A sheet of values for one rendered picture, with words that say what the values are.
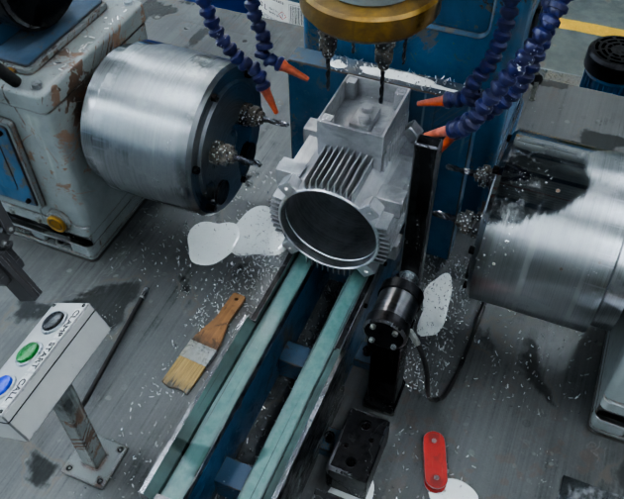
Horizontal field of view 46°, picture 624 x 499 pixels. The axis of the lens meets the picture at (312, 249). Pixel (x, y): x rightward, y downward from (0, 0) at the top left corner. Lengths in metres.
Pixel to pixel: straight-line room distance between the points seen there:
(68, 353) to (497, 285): 0.55
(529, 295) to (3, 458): 0.78
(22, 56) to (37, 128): 0.11
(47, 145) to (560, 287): 0.78
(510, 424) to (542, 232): 0.34
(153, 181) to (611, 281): 0.66
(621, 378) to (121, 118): 0.79
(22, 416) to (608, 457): 0.80
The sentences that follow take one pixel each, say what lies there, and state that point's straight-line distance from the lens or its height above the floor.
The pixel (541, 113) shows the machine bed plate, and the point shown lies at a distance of 1.69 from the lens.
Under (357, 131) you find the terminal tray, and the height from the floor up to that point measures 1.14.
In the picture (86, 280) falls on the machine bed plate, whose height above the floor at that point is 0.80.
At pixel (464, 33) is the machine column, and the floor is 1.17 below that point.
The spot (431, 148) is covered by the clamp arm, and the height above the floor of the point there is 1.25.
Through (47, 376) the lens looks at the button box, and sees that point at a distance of 0.92.
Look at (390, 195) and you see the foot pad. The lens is 1.04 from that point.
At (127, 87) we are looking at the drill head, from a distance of 1.14.
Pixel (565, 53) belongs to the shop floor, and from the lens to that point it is 3.40.
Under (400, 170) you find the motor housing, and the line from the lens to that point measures 1.10.
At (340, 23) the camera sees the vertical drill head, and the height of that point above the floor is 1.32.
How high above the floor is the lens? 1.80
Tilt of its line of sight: 48 degrees down
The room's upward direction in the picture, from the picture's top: 1 degrees counter-clockwise
